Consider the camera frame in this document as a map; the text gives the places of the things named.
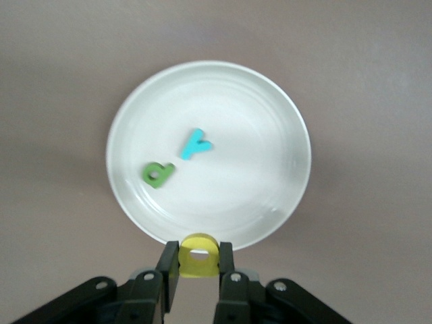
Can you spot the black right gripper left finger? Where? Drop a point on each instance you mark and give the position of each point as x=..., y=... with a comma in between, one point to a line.
x=152, y=297

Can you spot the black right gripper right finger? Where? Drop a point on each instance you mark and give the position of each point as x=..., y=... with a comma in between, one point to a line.
x=236, y=300

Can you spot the yellow foam letter a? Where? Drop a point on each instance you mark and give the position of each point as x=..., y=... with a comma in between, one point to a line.
x=199, y=270

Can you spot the green foam letter d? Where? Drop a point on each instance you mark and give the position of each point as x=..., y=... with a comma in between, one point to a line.
x=162, y=177

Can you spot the teal foam letter y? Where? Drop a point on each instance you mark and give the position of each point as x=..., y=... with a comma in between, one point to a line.
x=195, y=146

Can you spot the beige round plate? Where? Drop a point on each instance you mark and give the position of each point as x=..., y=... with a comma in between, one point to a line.
x=236, y=135

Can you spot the brown table cover sheet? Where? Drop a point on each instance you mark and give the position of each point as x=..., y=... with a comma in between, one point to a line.
x=354, y=67

